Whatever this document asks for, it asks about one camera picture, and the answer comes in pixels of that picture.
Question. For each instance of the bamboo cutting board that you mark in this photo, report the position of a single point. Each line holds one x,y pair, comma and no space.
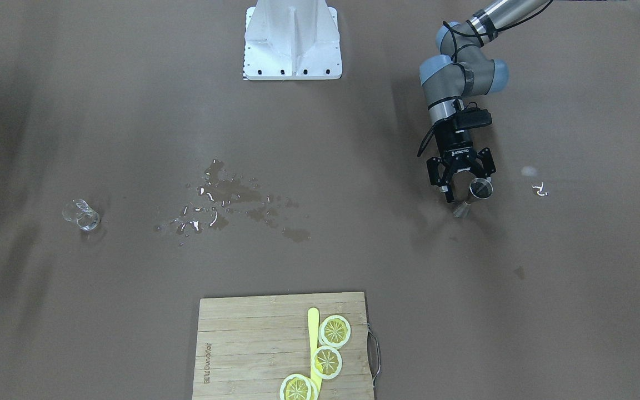
246,346

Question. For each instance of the lemon slice near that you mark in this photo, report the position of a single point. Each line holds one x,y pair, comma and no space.
297,386

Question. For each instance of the steel jigger cup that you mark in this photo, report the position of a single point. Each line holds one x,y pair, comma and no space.
479,189

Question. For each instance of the yellow plastic knife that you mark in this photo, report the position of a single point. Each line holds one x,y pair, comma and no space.
313,324

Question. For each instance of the lemon slice middle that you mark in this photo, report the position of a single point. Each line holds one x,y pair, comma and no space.
326,363

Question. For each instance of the clear glass measuring cup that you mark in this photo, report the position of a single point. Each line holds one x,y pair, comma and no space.
78,211

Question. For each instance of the lemon slice far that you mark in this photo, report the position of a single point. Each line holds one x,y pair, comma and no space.
334,331

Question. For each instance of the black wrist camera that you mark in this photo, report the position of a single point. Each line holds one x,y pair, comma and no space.
471,118

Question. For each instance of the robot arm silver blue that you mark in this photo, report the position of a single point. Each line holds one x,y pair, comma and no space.
459,71

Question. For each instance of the lemon slice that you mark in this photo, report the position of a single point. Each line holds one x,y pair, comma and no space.
297,386
326,363
334,331

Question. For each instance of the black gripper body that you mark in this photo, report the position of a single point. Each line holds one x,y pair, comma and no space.
456,143

